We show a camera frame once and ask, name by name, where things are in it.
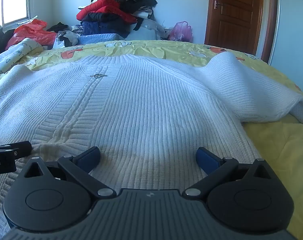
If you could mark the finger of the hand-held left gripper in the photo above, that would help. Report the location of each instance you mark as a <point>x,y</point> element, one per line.
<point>19,148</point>

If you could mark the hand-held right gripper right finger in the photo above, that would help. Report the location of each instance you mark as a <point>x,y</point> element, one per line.
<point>207,160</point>

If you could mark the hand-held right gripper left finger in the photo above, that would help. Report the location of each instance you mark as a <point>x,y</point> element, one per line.
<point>87,158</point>

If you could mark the white knit sweater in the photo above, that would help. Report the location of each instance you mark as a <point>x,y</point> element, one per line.
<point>146,105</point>

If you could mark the yellow carrot print bedsheet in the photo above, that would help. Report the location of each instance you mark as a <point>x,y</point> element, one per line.
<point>279,142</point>

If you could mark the white printed quilt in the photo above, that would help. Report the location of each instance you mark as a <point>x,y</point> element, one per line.
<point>14,52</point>

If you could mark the black cloth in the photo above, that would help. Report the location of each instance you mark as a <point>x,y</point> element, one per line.
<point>1,40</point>

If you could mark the white plastic bag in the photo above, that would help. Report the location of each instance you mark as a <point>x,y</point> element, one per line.
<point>64,41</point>

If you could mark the red-orange garment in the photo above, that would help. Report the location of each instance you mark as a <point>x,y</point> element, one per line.
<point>34,31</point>

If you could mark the light blue knit cloth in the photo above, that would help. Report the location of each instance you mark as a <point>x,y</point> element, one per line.
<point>99,38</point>

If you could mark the grey patterned cloth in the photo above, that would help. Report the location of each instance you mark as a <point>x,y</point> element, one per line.
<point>77,30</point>

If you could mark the navy blue jacket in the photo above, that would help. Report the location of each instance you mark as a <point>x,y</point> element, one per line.
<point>104,28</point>

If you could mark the pink plastic bag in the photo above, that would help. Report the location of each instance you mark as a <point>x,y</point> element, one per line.
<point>181,31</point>

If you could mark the grey plastic bag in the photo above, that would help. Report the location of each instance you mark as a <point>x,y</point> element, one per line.
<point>144,33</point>

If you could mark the black puffer jacket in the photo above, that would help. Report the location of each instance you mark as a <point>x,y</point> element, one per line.
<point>104,17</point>

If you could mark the brown wooden door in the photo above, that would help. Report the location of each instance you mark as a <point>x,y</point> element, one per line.
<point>236,17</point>
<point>269,17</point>

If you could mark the red puffer jacket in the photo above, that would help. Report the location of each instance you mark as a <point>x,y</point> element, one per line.
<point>104,6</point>

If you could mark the white cloth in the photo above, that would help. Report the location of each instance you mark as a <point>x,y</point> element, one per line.
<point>144,15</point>

